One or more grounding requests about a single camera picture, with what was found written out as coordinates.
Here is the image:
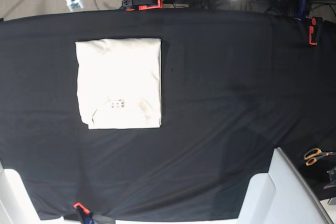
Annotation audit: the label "white table frame left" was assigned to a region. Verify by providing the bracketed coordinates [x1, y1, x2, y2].
[1, 166, 64, 224]

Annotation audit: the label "orange handled scissors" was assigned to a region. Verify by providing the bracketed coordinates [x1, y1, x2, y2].
[303, 148, 335, 166]

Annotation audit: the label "black object right edge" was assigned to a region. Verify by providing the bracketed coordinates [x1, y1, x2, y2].
[323, 167, 336, 189]

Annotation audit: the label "black table cloth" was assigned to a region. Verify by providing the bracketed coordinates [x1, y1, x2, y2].
[1, 9, 335, 221]

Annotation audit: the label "orange black clamp right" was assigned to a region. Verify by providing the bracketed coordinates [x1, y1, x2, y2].
[308, 17, 323, 46]

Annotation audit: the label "white table frame right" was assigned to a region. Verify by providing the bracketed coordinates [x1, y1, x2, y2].
[237, 148, 333, 224]

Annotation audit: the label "white T-shirt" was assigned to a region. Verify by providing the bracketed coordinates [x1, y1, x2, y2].
[76, 38, 162, 130]

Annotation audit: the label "white table frame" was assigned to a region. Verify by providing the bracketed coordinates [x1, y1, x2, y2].
[1, 166, 64, 224]
[237, 148, 333, 224]

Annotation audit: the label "orange black clamp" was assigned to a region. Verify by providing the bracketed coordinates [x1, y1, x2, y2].
[308, 17, 323, 46]
[73, 202, 95, 224]
[121, 0, 163, 12]

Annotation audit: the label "orange black clamp bottom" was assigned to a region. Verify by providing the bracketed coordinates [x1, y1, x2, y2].
[73, 202, 95, 224]

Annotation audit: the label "orange black clamp top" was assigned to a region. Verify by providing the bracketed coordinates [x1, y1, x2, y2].
[121, 0, 163, 12]

